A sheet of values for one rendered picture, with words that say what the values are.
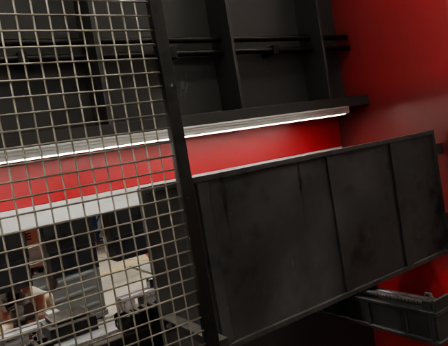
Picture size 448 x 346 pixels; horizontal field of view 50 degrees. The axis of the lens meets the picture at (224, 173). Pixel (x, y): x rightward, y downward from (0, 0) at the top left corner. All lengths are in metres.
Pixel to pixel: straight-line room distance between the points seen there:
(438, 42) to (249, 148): 0.76
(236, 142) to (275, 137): 0.19
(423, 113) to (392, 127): 0.15
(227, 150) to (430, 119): 0.75
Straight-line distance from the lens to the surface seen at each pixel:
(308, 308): 1.43
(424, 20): 1.94
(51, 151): 1.33
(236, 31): 1.85
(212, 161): 1.76
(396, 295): 1.63
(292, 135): 2.00
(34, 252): 2.35
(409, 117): 1.97
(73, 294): 4.40
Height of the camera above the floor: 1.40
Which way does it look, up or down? 3 degrees down
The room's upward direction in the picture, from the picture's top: 9 degrees counter-clockwise
